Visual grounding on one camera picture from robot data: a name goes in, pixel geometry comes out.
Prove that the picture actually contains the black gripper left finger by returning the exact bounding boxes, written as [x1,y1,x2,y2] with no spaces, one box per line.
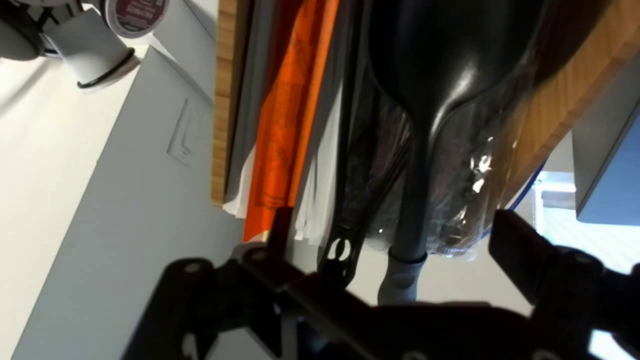
[120,207,297,360]

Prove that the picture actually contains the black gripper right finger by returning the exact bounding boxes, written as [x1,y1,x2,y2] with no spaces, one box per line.
[489,208,640,360]

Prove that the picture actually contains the black serving spoon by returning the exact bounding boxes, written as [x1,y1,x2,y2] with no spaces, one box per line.
[364,0,556,309]

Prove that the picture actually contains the wooden condiment organizer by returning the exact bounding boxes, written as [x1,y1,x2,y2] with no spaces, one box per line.
[210,0,640,212]

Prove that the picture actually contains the black utensils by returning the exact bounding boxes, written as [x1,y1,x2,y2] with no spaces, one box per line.
[318,0,381,290]

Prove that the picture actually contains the maroon lid coffee pod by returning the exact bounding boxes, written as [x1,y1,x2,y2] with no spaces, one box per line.
[103,0,172,40]

